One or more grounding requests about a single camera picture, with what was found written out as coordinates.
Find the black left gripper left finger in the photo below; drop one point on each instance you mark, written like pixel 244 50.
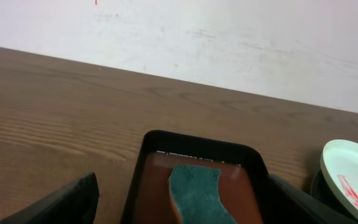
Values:
pixel 74 203

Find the green orange sponge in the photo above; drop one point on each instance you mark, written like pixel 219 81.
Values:
pixel 194 191

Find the mint green plate far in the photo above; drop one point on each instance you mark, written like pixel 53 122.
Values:
pixel 339 166

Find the black rectangular water tray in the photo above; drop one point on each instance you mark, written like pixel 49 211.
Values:
pixel 242 184

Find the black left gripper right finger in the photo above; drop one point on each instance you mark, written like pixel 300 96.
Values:
pixel 290 205

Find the black round tray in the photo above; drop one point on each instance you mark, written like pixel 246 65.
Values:
pixel 320 190

